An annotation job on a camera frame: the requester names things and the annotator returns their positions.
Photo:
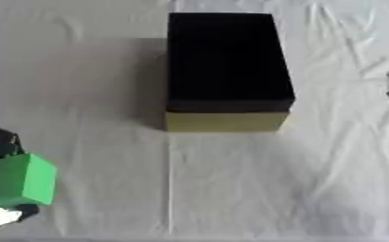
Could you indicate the green rectangular block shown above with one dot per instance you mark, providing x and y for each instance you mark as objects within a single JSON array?
[{"x": 20, "y": 179}]

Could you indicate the tan cardboard box black inside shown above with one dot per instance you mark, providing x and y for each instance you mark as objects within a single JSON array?
[{"x": 227, "y": 63}]

